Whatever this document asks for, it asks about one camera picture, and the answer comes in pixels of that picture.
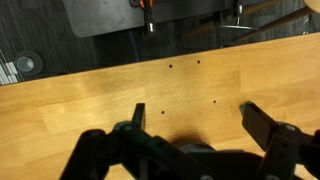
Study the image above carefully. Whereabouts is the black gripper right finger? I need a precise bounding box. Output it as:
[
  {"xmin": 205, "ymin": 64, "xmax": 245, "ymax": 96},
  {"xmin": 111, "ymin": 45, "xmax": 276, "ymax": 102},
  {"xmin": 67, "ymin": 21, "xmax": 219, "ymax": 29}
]
[{"xmin": 238, "ymin": 100, "xmax": 320, "ymax": 180}]

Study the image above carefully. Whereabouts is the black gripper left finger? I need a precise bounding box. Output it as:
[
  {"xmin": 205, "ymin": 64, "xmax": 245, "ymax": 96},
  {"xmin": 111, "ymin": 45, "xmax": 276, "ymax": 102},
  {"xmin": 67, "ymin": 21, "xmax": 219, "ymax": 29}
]
[{"xmin": 59, "ymin": 102, "xmax": 183, "ymax": 180}]

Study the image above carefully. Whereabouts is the white ribbed strip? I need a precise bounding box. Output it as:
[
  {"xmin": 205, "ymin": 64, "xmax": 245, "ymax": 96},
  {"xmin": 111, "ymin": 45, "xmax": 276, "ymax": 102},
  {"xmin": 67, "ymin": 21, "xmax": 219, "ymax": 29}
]
[{"xmin": 0, "ymin": 49, "xmax": 20, "ymax": 86}]

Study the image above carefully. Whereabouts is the orange handled clamp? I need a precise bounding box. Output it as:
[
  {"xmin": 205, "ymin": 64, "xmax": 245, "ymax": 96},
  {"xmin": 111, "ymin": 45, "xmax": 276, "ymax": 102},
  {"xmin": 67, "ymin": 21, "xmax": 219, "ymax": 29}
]
[{"xmin": 139, "ymin": 0, "xmax": 157, "ymax": 34}]

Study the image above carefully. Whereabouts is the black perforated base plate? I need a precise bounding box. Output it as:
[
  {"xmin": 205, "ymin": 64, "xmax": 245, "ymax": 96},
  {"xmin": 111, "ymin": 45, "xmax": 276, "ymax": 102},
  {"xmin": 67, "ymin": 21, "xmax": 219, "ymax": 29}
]
[{"xmin": 62, "ymin": 0, "xmax": 234, "ymax": 39}]

